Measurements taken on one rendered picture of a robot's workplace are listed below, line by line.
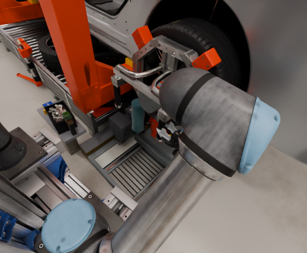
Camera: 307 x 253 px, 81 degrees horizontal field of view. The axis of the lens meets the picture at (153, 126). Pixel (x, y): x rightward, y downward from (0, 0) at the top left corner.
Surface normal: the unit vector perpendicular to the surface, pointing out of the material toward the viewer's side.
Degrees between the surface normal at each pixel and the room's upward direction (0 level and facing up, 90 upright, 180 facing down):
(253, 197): 0
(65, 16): 90
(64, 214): 7
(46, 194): 0
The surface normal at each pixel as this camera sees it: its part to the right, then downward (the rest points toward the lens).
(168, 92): -0.84, -0.07
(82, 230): 0.00, -0.72
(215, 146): -0.25, 0.04
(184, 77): -0.39, -0.52
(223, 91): -0.04, -0.56
